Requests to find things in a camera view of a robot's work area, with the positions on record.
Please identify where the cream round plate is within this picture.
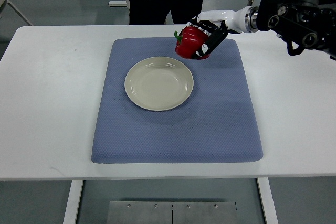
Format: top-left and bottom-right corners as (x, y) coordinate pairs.
(124, 57), (194, 111)

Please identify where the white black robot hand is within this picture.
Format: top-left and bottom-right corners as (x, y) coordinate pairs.
(187, 6), (258, 59)

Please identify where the red bell pepper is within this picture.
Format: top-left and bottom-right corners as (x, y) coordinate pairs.
(174, 26), (209, 59)

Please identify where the white floor rail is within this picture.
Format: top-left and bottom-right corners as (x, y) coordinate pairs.
(108, 0), (128, 7)

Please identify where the white chair at left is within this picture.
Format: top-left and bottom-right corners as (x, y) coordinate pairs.
(1, 0), (33, 26)

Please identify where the white table frame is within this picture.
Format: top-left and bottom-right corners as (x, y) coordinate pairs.
(63, 177), (279, 224)

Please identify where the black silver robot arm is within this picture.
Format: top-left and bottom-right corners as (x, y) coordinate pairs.
(245, 0), (335, 59)

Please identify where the metal base plate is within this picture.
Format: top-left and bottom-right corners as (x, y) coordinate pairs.
(107, 201), (238, 223)

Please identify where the blue textured mat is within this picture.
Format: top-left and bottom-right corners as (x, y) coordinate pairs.
(91, 38), (263, 164)

